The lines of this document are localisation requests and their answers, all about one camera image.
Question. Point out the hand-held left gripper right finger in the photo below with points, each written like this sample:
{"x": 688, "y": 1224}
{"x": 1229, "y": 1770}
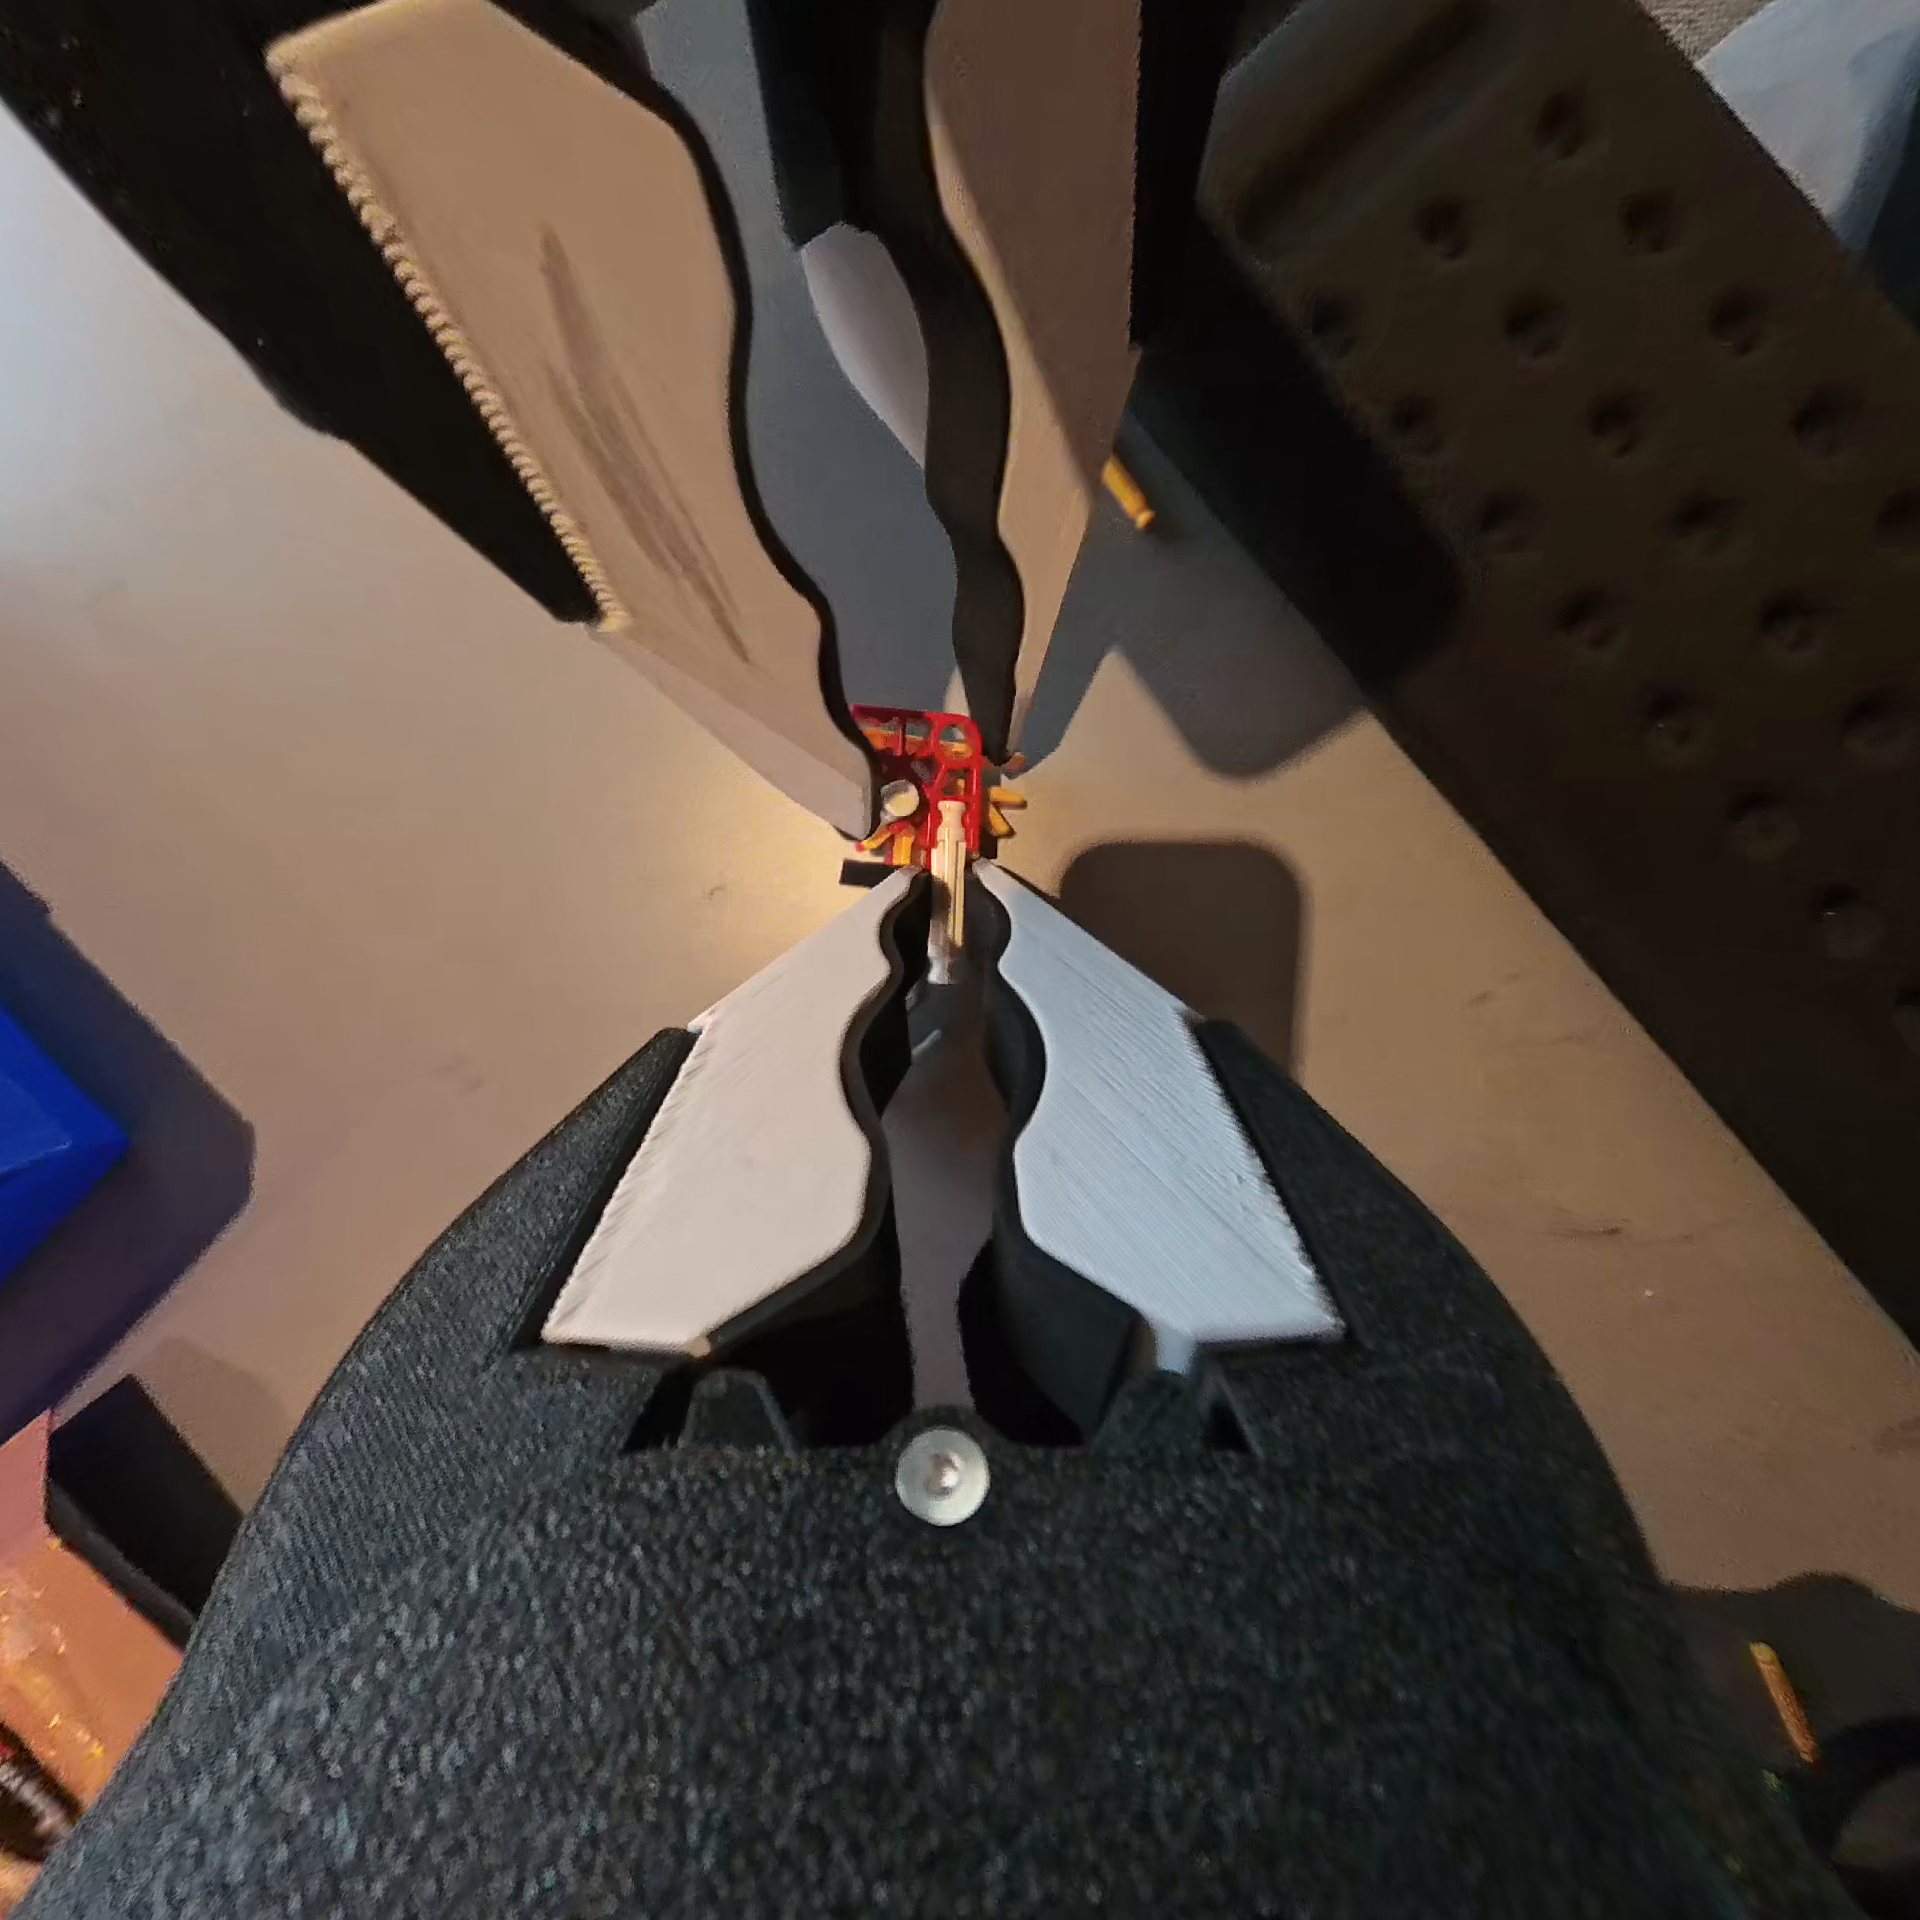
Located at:
{"x": 1156, "y": 1184}

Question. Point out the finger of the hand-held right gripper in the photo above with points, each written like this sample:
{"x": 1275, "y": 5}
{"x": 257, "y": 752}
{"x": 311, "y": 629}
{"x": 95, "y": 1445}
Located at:
{"x": 1051, "y": 225}
{"x": 569, "y": 300}

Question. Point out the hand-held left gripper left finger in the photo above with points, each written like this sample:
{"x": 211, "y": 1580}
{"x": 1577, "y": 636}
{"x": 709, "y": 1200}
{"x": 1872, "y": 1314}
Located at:
{"x": 734, "y": 1171}

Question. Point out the red and yellow connector assembly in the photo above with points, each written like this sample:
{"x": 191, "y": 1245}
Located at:
{"x": 949, "y": 900}
{"x": 1008, "y": 802}

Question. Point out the red toy connector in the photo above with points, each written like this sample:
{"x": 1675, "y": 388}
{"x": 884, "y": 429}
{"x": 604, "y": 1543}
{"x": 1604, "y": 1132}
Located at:
{"x": 939, "y": 756}

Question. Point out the short orange toy rod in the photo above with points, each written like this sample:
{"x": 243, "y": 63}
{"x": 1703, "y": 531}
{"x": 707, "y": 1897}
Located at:
{"x": 1782, "y": 1703}
{"x": 1128, "y": 493}

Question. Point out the black dimpled pad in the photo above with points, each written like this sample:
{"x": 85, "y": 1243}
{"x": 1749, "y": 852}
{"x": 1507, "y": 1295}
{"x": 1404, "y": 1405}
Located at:
{"x": 1621, "y": 450}

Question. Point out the blue plastic bin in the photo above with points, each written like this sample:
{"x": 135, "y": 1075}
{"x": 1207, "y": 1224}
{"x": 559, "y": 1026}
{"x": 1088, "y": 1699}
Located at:
{"x": 60, "y": 1141}

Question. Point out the dark flat folder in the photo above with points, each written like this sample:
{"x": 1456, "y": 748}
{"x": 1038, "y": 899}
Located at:
{"x": 143, "y": 1499}

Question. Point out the orange toy package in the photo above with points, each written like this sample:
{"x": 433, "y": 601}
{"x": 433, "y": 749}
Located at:
{"x": 76, "y": 1680}

